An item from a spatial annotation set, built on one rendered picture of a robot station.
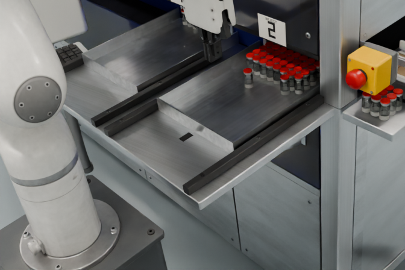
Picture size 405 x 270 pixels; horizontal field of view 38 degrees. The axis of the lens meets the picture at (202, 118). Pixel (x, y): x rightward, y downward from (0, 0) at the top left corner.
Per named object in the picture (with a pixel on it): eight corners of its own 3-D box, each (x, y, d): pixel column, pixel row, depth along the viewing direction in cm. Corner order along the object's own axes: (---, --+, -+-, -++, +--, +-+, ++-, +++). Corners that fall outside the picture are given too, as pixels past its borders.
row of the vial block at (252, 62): (251, 67, 148) (250, 51, 146) (305, 91, 136) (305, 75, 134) (245, 70, 147) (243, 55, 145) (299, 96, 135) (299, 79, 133)
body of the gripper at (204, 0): (236, -33, 102) (242, 25, 109) (199, -44, 109) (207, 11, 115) (204, -18, 99) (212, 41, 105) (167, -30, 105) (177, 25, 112)
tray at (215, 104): (260, 51, 154) (259, 40, 152) (339, 85, 137) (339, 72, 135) (158, 109, 138) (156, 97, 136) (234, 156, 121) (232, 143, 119)
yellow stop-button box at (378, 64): (366, 70, 127) (368, 41, 122) (396, 81, 122) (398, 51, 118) (345, 85, 123) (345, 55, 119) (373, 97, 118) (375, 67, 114)
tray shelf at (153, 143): (170, 18, 181) (169, 13, 180) (356, 99, 135) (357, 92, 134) (32, 86, 159) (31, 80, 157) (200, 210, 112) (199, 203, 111)
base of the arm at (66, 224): (53, 295, 100) (20, 219, 90) (3, 240, 113) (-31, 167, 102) (140, 232, 110) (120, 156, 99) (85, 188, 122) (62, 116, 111)
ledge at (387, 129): (379, 91, 137) (380, 84, 136) (430, 111, 128) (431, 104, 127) (342, 118, 130) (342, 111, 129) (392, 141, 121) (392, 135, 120)
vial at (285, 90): (285, 89, 138) (284, 73, 136) (291, 92, 137) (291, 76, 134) (278, 93, 137) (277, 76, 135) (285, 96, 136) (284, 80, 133)
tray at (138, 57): (179, 17, 177) (178, 7, 175) (238, 43, 160) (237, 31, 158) (84, 64, 161) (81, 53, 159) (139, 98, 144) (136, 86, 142)
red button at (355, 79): (354, 79, 121) (355, 62, 119) (370, 85, 119) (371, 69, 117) (343, 87, 120) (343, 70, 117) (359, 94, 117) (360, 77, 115)
